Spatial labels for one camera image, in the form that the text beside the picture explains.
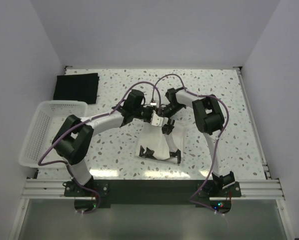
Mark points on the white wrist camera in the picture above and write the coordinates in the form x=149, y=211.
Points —
x=157, y=121
x=153, y=102

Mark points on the folded black t shirt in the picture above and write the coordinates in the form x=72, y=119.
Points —
x=77, y=87

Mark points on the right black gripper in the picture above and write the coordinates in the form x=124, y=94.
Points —
x=169, y=121

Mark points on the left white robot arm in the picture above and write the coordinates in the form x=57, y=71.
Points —
x=72, y=141

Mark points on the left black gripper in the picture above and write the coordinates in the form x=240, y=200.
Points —
x=151, y=109

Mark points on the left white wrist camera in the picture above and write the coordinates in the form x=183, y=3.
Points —
x=157, y=121

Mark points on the white t shirt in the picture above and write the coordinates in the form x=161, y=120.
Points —
x=153, y=144

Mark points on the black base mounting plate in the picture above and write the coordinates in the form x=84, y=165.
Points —
x=101, y=193

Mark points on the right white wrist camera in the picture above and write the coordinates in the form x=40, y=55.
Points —
x=153, y=102

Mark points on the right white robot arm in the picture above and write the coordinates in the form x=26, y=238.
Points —
x=210, y=121

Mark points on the aluminium front rail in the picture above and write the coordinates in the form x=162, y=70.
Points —
x=250, y=189

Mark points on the white plastic basket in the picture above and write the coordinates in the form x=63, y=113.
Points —
x=46, y=122

